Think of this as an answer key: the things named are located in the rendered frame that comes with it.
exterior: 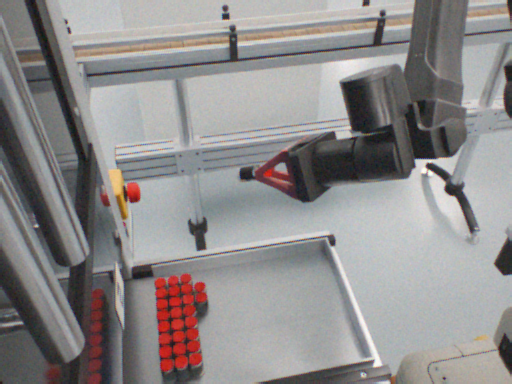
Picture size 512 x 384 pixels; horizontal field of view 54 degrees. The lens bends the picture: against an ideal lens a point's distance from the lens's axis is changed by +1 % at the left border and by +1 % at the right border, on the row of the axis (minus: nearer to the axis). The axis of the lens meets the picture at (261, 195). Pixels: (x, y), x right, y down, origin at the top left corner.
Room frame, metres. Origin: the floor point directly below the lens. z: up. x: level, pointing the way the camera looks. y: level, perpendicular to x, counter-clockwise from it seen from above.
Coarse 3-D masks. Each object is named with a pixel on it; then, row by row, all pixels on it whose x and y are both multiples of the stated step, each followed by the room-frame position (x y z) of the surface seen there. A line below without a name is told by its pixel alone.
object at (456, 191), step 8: (424, 168) 1.88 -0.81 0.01; (432, 168) 1.80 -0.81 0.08; (440, 168) 1.77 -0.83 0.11; (440, 176) 1.72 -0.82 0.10; (448, 176) 1.69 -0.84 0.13; (448, 184) 1.63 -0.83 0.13; (464, 184) 1.64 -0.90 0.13; (448, 192) 1.62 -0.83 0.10; (456, 192) 1.59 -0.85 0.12; (464, 200) 1.55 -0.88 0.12; (464, 208) 1.51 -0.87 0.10; (464, 216) 1.49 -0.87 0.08; (472, 216) 1.48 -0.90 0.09; (472, 224) 1.45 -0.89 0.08; (472, 232) 1.43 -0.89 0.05; (472, 240) 1.41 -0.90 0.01
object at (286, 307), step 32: (224, 256) 0.60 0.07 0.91; (256, 256) 0.61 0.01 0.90; (288, 256) 0.63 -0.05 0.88; (320, 256) 0.63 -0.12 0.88; (224, 288) 0.55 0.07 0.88; (256, 288) 0.55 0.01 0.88; (288, 288) 0.55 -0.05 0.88; (320, 288) 0.55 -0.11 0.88; (224, 320) 0.48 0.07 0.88; (256, 320) 0.48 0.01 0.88; (288, 320) 0.48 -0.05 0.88; (320, 320) 0.48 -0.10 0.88; (352, 320) 0.48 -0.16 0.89; (224, 352) 0.42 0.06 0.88; (256, 352) 0.42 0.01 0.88; (288, 352) 0.42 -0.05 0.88; (320, 352) 0.42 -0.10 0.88; (352, 352) 0.42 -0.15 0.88
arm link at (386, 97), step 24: (360, 72) 0.51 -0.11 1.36; (384, 72) 0.47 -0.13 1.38; (360, 96) 0.46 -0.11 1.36; (384, 96) 0.46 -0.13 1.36; (408, 96) 0.49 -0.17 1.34; (360, 120) 0.45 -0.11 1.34; (384, 120) 0.44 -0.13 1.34; (408, 120) 0.47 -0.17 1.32; (456, 120) 0.47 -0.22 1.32; (432, 144) 0.44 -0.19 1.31; (456, 144) 0.45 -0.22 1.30
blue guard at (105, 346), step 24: (96, 168) 0.55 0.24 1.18; (96, 192) 0.50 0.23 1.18; (96, 216) 0.46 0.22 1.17; (96, 240) 0.42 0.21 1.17; (120, 240) 0.56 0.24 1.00; (96, 264) 0.39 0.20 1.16; (120, 264) 0.51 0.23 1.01; (96, 288) 0.36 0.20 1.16; (96, 312) 0.32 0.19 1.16; (96, 336) 0.30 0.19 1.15; (120, 336) 0.38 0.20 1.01; (96, 360) 0.27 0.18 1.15; (120, 360) 0.34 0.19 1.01
